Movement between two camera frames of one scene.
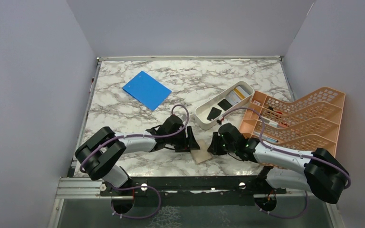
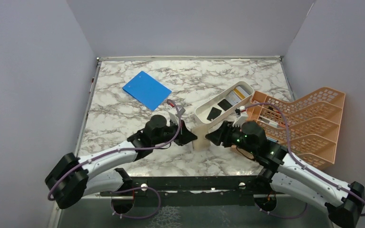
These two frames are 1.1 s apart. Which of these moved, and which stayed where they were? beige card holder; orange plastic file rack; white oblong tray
Moved: beige card holder
Stayed: orange plastic file rack; white oblong tray
